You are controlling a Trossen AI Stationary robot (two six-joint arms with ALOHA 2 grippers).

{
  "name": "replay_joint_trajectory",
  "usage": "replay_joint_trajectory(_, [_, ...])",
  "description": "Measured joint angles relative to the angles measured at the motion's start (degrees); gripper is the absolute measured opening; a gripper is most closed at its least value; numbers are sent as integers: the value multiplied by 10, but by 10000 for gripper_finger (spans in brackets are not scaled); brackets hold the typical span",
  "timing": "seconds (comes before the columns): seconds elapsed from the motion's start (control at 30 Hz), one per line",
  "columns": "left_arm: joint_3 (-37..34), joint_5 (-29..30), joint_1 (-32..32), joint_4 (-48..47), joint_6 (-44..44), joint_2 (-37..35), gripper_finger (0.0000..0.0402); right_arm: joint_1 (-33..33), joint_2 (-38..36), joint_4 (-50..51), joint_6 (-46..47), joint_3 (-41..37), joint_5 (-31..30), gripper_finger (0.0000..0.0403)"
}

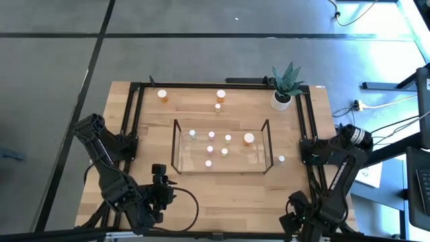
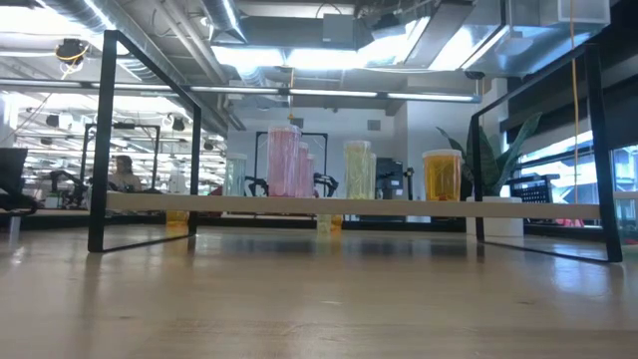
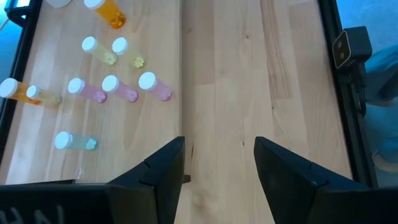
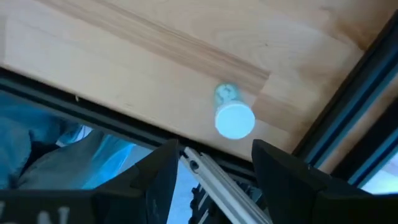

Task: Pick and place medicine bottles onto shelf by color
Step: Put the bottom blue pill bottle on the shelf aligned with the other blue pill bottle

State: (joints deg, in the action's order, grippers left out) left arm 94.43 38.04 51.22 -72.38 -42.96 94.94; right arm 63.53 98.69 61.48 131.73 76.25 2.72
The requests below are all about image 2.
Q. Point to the yellow cups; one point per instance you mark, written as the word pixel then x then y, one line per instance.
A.
pixel 357 172

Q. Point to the black plastic crate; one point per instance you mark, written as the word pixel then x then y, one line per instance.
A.
pixel 532 190

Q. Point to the snake plant in white pot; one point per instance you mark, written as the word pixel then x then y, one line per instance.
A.
pixel 496 219

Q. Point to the long ceiling light tube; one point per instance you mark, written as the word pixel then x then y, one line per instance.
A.
pixel 334 93

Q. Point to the orange cup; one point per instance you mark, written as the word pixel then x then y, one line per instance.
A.
pixel 442 177

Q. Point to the black background monitor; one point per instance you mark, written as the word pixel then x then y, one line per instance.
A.
pixel 12 169

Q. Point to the pink cups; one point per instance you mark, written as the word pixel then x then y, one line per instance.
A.
pixel 284 164

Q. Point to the green cups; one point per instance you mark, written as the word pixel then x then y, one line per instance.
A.
pixel 235 174

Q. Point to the person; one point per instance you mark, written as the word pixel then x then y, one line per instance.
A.
pixel 124 174

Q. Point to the yellow medicine bottle white cap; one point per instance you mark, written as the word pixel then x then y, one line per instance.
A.
pixel 324 223

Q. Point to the wooden shelf black metal frame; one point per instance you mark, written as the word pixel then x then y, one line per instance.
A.
pixel 299 205

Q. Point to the black background machine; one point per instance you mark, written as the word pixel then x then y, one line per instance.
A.
pixel 389 177

